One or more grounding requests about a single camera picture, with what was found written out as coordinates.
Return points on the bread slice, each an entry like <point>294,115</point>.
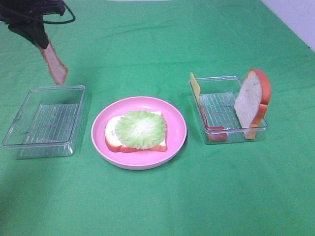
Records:
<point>115,146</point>
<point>252,101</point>

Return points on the bacon strip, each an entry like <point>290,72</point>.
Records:
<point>216,132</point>
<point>57,68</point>

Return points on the green lettuce leaf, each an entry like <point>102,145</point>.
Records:
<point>141,129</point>

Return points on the pink round plate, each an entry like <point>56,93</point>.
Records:
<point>146,159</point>

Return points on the left clear plastic tray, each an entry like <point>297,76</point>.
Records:
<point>47,124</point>

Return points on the right clear plastic tray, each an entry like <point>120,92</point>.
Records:
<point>218,95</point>

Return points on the clear plastic tray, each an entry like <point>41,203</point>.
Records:
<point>47,124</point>
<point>218,95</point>

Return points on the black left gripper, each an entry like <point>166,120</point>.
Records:
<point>13,11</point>

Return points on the yellow cheese slice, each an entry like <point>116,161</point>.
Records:
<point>195,87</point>

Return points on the green table cloth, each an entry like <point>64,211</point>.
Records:
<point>123,49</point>

